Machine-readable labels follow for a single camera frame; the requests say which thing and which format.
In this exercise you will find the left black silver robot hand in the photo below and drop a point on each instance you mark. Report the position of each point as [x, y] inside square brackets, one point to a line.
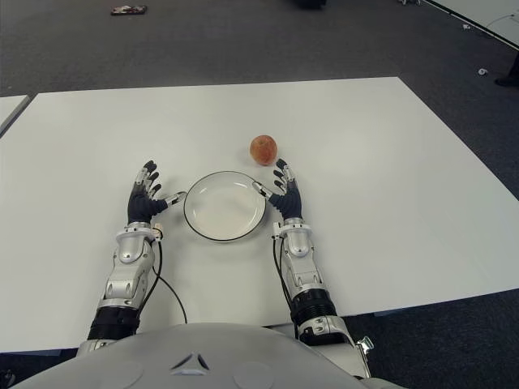
[140, 204]

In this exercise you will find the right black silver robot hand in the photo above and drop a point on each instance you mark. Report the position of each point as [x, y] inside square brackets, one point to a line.
[290, 202]

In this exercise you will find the red yellow apple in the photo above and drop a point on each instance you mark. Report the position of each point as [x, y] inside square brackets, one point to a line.
[263, 150]

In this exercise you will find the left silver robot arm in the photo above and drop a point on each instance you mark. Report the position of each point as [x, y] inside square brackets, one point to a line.
[129, 251]

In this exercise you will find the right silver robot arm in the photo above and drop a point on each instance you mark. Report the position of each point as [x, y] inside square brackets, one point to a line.
[300, 243]

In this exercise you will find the white plate with black rim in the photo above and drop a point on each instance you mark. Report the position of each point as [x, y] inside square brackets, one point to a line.
[223, 215]

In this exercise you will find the grey robot torso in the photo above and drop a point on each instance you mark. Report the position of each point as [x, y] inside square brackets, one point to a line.
[202, 348]

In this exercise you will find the neighbouring white table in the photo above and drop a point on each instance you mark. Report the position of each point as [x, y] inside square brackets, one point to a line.
[10, 111]

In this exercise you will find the dark colourful flat packet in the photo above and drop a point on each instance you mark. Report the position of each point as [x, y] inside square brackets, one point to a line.
[129, 10]

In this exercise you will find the white table with black edge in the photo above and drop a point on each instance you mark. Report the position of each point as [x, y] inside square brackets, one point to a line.
[486, 16]

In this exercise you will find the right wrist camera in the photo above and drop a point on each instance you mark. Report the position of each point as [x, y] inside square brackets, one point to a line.
[277, 230]

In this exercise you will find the small metal bracket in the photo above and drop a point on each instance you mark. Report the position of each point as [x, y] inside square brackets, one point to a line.
[365, 346]

